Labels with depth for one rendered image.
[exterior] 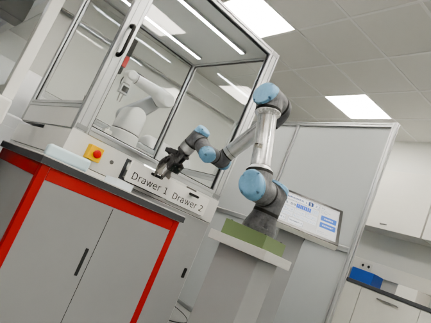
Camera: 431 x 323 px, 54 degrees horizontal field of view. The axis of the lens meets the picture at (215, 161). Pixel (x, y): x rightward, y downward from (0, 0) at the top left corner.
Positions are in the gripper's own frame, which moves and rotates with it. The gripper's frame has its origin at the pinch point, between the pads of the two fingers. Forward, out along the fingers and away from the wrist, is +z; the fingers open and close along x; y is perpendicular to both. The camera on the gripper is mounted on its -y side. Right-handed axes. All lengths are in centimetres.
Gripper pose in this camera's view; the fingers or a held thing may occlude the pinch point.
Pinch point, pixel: (158, 174)
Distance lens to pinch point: 220.7
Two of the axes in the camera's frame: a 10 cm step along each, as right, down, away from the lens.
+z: -6.7, 6.8, 3.1
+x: 6.8, 4.0, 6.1
